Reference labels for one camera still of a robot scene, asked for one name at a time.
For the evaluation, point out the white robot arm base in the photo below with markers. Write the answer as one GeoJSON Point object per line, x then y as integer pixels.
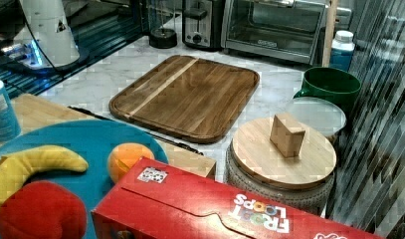
{"type": "Point", "coordinates": [46, 41]}

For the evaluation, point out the dark wooden cutting board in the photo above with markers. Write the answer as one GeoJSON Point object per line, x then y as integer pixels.
{"type": "Point", "coordinates": [187, 97]}

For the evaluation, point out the orange plush fruit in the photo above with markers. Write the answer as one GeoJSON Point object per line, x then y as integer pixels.
{"type": "Point", "coordinates": [123, 157]}

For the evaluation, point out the black round blender base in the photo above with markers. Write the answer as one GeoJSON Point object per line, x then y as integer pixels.
{"type": "Point", "coordinates": [162, 38]}

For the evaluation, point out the red Froot Loops box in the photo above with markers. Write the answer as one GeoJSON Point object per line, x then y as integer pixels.
{"type": "Point", "coordinates": [158, 201]}

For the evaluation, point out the silver black toaster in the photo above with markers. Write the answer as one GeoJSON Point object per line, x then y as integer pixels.
{"type": "Point", "coordinates": [202, 23]}

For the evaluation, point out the blue round plate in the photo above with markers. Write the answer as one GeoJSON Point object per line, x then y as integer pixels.
{"type": "Point", "coordinates": [93, 139]}

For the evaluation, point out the silver toaster oven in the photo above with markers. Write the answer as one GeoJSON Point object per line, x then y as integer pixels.
{"type": "Point", "coordinates": [281, 29]}

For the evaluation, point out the green plastic pitcher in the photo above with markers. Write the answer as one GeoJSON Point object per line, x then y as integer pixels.
{"type": "Point", "coordinates": [333, 85]}

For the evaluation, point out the grey textured canister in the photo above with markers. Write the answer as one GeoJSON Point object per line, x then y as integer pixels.
{"type": "Point", "coordinates": [312, 200]}

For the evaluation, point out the blue bottle white cap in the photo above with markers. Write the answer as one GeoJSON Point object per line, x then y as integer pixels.
{"type": "Point", "coordinates": [342, 49]}

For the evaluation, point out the red plush apple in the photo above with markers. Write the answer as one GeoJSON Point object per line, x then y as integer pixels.
{"type": "Point", "coordinates": [43, 210]}

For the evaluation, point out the blue label can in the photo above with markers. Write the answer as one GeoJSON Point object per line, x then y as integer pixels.
{"type": "Point", "coordinates": [9, 126]}

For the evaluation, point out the yellow plush banana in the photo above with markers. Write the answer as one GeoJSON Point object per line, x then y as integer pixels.
{"type": "Point", "coordinates": [17, 167]}

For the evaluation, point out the bamboo lid with block handle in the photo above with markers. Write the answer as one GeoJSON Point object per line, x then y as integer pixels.
{"type": "Point", "coordinates": [283, 152]}

